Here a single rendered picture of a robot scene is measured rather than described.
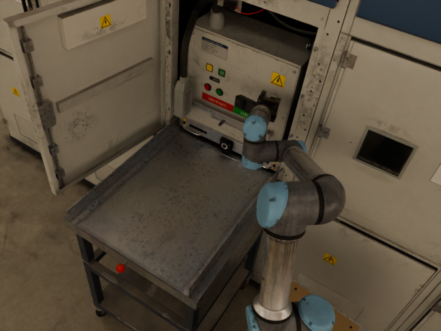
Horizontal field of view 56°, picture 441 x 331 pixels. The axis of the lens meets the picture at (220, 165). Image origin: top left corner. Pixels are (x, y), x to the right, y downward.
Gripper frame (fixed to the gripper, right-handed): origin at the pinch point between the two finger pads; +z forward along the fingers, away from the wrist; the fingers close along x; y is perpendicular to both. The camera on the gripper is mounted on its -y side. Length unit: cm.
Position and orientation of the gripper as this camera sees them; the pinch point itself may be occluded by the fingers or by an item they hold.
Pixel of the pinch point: (264, 95)
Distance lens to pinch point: 168.6
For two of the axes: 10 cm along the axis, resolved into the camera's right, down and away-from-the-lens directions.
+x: 1.6, -8.5, -5.0
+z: 2.5, -4.6, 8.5
